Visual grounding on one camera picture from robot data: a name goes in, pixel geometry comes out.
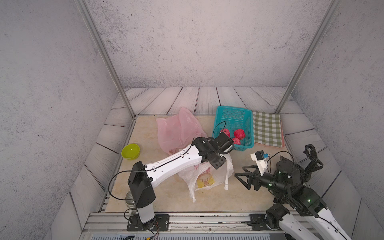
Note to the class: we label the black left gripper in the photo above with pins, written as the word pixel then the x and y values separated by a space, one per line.
pixel 222 161

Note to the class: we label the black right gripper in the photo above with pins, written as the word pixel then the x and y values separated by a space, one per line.
pixel 256 175

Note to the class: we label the red apple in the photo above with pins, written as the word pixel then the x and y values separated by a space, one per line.
pixel 226 131
pixel 239 134
pixel 236 141

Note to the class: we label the pink white striped bag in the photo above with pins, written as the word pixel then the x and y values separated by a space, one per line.
pixel 205 177

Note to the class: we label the pink plastic bag apple print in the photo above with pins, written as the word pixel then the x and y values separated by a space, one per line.
pixel 177 132

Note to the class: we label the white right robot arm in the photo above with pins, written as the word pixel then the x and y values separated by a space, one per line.
pixel 309 205

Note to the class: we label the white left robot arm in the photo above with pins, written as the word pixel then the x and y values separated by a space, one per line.
pixel 144 178

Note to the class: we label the black plastic bag knotted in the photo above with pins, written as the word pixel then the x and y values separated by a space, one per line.
pixel 314 165

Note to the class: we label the teal plastic perforated basket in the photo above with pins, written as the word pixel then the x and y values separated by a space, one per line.
pixel 233 118

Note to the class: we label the green white checkered cloth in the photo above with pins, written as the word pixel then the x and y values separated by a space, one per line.
pixel 268 129

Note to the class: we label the green plastic bowl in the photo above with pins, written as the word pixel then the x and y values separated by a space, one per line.
pixel 131 152

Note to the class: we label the silver ribbed metal cup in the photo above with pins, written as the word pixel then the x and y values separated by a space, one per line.
pixel 130 203

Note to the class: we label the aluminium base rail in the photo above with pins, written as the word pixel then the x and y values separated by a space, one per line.
pixel 183 226

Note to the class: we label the right aluminium frame post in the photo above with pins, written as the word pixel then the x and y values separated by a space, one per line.
pixel 316 39

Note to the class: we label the aluminium frame post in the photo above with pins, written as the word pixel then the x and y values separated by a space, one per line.
pixel 91 26
pixel 316 39

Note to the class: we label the left aluminium frame post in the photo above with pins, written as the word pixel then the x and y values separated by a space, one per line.
pixel 91 26

